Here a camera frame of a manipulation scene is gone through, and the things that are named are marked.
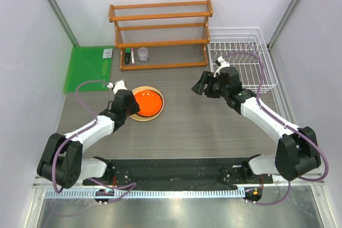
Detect aluminium front rail frame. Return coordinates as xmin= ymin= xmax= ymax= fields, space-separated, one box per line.
xmin=32 ymin=163 xmax=327 ymax=207

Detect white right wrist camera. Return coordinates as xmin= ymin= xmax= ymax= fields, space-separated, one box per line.
xmin=214 ymin=56 xmax=230 ymax=77

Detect clear plastic cup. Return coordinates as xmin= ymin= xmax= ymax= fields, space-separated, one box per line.
xmin=137 ymin=48 xmax=149 ymax=62

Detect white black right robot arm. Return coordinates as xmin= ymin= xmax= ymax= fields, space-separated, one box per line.
xmin=191 ymin=67 xmax=321 ymax=183

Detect pink white marker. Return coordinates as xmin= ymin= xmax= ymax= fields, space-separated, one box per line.
xmin=131 ymin=48 xmax=135 ymax=66

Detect orange plastic plate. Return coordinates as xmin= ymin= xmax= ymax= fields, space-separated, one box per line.
xmin=134 ymin=90 xmax=163 ymax=117

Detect white wire dish rack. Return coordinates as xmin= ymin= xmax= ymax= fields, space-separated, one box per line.
xmin=207 ymin=27 xmax=278 ymax=93

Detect black green marker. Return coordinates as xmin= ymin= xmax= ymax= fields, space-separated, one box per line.
xmin=125 ymin=48 xmax=131 ymax=64

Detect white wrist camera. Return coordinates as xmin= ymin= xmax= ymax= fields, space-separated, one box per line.
xmin=107 ymin=80 xmax=128 ymax=95
xmin=214 ymin=56 xmax=230 ymax=77

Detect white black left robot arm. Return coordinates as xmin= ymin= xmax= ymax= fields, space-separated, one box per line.
xmin=37 ymin=89 xmax=140 ymax=193

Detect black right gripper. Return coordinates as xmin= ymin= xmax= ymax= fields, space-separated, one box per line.
xmin=192 ymin=71 xmax=229 ymax=99

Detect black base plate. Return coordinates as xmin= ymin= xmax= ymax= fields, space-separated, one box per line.
xmin=97 ymin=158 xmax=273 ymax=191

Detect cream yellow plate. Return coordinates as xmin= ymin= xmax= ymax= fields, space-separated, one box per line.
xmin=130 ymin=86 xmax=165 ymax=122

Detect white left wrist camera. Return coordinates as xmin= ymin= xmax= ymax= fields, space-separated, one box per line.
xmin=107 ymin=80 xmax=128 ymax=95

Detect orange wooden shelf rack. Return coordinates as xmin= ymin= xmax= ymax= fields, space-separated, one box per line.
xmin=108 ymin=0 xmax=213 ymax=71

